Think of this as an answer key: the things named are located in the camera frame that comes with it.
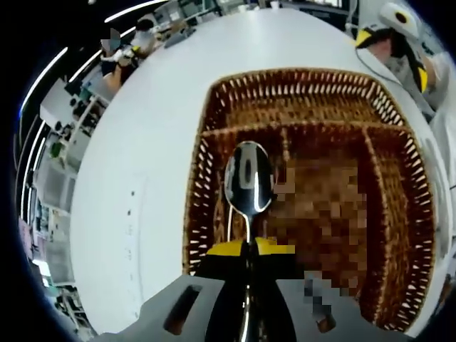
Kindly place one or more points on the steel spoon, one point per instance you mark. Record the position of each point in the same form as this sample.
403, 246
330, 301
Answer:
249, 178

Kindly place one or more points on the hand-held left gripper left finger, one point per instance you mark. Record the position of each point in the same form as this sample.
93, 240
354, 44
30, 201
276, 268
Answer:
221, 263

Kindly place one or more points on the brown wicker storage tray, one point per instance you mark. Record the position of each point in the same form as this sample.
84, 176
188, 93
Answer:
320, 96

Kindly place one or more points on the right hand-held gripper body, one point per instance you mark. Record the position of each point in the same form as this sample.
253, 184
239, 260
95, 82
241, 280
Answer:
388, 12

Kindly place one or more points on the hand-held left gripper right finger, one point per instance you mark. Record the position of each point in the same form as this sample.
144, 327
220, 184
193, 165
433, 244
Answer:
270, 295

